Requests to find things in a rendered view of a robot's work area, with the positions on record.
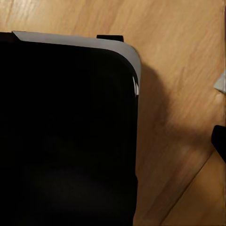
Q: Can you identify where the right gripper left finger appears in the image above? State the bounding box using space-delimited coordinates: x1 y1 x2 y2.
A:
0 125 24 182

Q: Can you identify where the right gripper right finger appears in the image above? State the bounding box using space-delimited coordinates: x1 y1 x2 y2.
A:
211 125 226 162

